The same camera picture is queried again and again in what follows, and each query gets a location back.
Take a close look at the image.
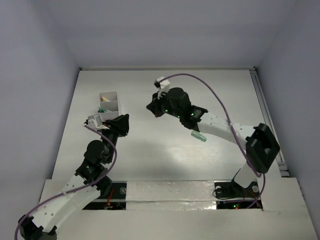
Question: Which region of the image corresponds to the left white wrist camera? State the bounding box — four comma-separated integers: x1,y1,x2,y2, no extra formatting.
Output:
83,114,109,131

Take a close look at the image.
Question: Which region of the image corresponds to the green translucent eraser case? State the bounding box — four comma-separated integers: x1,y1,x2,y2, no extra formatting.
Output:
191,130,207,143

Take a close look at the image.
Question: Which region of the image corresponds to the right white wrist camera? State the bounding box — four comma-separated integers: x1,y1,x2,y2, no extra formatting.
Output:
154,76,170,100

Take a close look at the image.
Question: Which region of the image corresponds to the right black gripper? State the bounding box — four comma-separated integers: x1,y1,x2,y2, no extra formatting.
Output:
148,89,183,119

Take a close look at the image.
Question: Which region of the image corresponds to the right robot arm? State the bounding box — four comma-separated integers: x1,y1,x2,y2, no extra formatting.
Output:
146,87,280,196

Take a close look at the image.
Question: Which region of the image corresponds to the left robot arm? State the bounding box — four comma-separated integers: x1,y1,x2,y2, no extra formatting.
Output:
14,114,130,240

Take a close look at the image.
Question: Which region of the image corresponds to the translucent pink pen holder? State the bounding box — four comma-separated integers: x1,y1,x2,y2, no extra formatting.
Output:
99,91,121,122

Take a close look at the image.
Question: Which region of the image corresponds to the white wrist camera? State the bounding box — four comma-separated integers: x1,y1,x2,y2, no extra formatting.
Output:
83,114,109,131
154,76,170,100

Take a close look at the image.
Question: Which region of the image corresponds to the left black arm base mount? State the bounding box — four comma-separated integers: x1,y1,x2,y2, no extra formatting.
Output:
83,181,127,211

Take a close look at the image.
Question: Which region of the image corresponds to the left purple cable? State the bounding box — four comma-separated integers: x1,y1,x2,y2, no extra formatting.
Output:
14,124,118,240

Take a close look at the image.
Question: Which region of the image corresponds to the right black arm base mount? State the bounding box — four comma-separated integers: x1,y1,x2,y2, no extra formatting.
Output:
212,181,263,210

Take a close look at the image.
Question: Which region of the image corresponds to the green dark pen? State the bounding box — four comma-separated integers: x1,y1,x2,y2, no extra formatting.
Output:
98,107,107,113

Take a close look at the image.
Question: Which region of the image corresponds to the white pen yellow tip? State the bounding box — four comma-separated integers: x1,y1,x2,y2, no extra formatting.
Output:
101,97,112,103

